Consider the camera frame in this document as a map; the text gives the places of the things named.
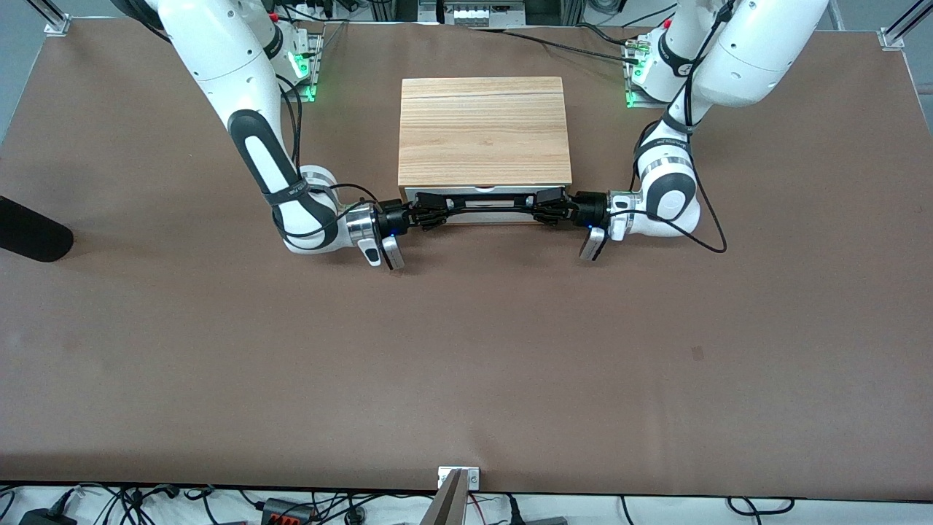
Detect white drawer with black handle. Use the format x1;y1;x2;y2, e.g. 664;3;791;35
405;186;566;219

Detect wooden drawer cabinet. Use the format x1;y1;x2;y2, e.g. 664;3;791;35
398;77;573;225

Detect white power strip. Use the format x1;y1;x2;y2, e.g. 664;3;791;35
443;2;526;28

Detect black connector block orange levers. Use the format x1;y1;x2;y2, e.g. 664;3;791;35
261;498;316;525

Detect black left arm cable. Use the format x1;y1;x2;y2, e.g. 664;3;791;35
631;0;729;255

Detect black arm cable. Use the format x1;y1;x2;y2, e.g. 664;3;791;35
273;73;381;242
631;0;729;255

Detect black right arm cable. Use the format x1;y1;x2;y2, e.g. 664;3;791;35
273;73;381;242

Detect silver table edge bracket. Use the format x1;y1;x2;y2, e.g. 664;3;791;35
437;467;481;491

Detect grey camera mount pole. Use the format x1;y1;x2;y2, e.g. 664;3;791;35
421;470;468;525

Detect black looped floor cable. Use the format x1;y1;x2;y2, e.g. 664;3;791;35
727;497;796;516

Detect silver table corner bracket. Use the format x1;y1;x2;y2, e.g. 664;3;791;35
878;0;933;51
29;0;72;36

